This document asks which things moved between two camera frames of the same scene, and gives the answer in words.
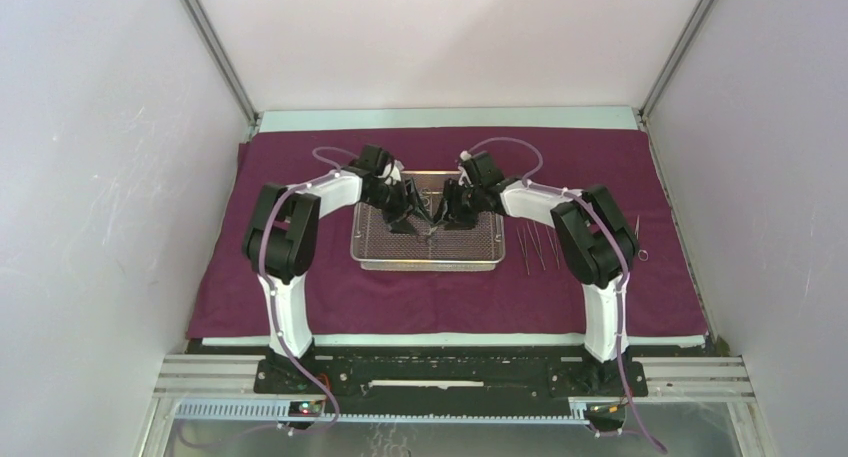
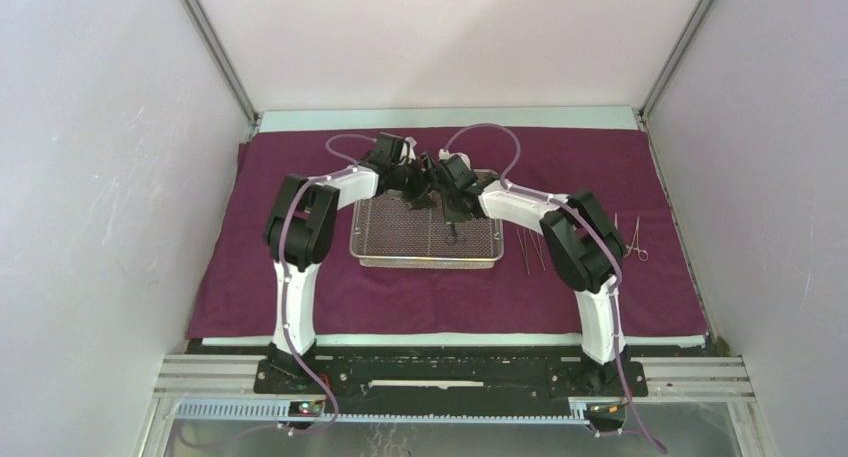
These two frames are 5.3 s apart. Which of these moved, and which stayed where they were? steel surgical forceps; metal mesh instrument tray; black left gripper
Moved: black left gripper
Stayed: metal mesh instrument tray; steel surgical forceps
